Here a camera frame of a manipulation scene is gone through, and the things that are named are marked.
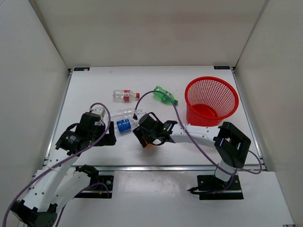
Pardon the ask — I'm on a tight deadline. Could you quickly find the aluminium table edge rail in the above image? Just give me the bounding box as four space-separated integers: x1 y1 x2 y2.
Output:
67 165 223 172

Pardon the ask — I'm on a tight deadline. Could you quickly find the clear unlabelled plastic bottle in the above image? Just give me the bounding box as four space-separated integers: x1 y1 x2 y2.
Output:
110 108 135 121

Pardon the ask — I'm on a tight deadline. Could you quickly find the green plastic bottle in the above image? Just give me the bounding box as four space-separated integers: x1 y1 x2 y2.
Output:
153 86 178 105

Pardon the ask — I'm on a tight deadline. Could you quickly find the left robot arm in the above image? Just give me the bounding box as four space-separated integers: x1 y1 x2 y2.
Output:
10 112 116 227

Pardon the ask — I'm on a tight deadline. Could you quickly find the red label clear bottle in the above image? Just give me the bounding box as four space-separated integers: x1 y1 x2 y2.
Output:
113 89 140 102

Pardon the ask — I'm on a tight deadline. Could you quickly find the corner dark label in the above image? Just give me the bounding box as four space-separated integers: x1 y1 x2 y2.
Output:
73 67 90 71
214 66 231 70

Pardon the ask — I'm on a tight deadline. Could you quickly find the blue label clear bottle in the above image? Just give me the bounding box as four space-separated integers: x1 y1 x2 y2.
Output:
114 118 138 134

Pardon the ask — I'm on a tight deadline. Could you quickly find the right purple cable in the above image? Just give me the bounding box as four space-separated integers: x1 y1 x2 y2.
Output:
134 91 264 190

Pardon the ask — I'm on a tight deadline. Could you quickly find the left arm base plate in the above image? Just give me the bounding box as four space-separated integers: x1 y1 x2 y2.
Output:
74 172 114 199

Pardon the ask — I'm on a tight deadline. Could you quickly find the right corner dark label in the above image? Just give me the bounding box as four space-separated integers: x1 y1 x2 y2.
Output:
214 66 231 70

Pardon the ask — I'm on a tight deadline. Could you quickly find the left corner dark label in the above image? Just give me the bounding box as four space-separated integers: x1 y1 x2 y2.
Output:
73 67 90 71

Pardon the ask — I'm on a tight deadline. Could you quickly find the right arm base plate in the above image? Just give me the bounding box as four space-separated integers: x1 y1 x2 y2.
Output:
187 175 244 201

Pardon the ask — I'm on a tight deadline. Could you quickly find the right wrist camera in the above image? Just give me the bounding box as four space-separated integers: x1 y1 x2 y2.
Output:
133 109 147 121

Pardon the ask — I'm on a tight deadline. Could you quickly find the red mesh plastic bin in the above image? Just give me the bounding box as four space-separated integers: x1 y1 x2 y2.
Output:
185 77 239 127

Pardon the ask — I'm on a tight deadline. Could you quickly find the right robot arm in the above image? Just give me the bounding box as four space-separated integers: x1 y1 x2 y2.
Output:
133 112 251 189

